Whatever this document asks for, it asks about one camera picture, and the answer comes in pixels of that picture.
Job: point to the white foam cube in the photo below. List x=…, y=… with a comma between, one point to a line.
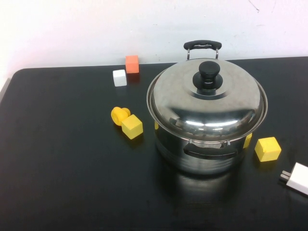
x=119, y=78

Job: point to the white plug charger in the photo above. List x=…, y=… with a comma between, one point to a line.
x=298, y=179

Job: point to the yellow round plastic toy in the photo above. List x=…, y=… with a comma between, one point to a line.
x=117, y=116

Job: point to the steel pot lid black knob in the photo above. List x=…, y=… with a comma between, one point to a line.
x=173, y=96

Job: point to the yellow foam cube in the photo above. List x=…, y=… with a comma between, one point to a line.
x=267, y=149
x=132, y=127

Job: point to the orange foam cube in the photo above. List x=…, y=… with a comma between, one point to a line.
x=132, y=64

